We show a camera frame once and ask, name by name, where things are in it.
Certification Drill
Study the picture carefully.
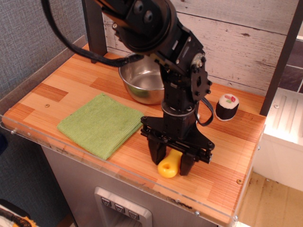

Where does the yellow object bottom left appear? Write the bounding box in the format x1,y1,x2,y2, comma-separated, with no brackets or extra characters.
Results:
10,215,37,227

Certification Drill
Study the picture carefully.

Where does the dark grey right post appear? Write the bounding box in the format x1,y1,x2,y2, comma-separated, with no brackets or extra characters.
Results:
259,0,303,116

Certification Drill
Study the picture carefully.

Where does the dark grey left post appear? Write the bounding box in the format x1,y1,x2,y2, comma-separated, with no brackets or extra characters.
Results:
81,0,107,56

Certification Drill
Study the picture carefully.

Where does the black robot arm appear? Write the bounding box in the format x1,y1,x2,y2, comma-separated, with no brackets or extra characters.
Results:
99,0,214,175

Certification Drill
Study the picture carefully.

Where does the stainless steel bowl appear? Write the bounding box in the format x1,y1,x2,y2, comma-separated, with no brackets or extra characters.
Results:
118,56,164,105

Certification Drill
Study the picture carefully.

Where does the clear acrylic table guard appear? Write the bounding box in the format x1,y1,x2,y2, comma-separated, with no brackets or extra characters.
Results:
1,111,265,227

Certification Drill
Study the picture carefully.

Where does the green folded cloth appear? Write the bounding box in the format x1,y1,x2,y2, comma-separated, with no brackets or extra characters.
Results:
57,94,143,160

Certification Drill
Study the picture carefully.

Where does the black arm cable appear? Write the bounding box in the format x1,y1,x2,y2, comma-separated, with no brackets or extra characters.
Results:
40,0,144,68

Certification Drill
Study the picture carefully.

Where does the dark grey post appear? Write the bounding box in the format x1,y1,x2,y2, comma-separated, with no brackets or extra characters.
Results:
259,0,303,116
81,0,107,56

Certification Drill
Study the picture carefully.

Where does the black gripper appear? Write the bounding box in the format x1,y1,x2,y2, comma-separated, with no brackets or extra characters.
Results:
141,114,214,176

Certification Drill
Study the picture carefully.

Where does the silver toy dispenser panel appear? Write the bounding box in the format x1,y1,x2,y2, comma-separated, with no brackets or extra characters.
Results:
94,187,153,227

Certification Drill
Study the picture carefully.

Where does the plush sushi roll toy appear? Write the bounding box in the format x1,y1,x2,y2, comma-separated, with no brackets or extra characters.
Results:
215,94,240,121

